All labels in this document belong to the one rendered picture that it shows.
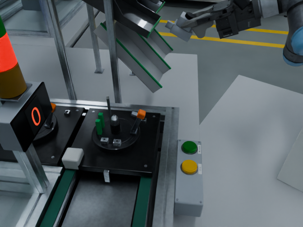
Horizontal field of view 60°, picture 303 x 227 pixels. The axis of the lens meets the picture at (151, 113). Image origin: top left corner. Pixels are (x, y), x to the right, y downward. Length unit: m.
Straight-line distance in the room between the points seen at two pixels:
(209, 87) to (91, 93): 1.76
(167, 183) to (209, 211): 0.15
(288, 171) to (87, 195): 0.57
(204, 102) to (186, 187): 1.88
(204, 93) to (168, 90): 1.51
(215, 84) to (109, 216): 2.26
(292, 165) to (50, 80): 1.02
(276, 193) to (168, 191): 0.34
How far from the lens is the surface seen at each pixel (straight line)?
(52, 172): 0.75
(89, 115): 0.87
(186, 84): 1.19
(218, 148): 0.92
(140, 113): 0.70
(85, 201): 0.73
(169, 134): 0.81
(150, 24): 0.89
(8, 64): 0.47
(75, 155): 0.73
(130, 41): 0.98
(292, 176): 0.87
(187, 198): 0.67
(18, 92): 0.49
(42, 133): 0.82
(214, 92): 2.68
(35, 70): 1.40
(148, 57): 0.99
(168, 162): 0.74
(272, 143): 1.00
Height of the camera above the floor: 1.53
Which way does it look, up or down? 41 degrees down
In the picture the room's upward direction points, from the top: straight up
